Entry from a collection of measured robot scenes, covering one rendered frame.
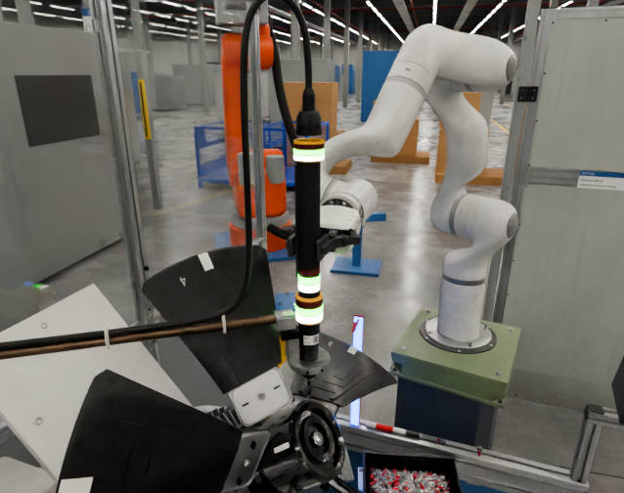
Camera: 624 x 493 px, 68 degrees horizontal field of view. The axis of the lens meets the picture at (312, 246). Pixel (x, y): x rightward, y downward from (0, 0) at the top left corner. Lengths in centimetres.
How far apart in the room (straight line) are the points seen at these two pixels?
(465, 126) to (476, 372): 62
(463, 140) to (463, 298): 44
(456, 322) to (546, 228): 124
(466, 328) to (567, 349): 146
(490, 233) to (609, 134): 131
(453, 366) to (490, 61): 75
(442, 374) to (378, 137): 69
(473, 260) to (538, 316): 144
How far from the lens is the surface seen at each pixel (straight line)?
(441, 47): 103
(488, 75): 110
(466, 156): 120
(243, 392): 79
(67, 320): 92
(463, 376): 132
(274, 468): 74
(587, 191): 251
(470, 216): 127
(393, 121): 94
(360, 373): 98
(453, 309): 137
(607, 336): 280
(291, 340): 75
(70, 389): 87
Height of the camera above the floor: 174
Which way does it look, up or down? 21 degrees down
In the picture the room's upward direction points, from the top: straight up
